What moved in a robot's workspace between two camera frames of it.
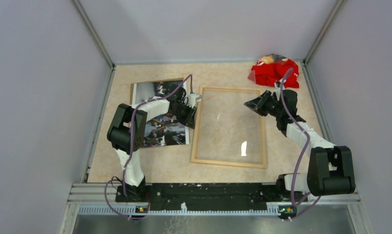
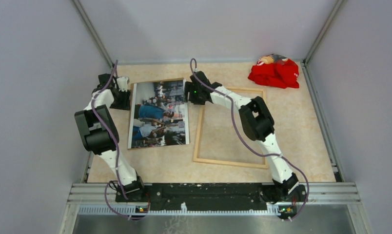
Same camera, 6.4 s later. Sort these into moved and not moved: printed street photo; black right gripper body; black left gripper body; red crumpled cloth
Moved: black left gripper body; black right gripper body
Not moved: red crumpled cloth; printed street photo
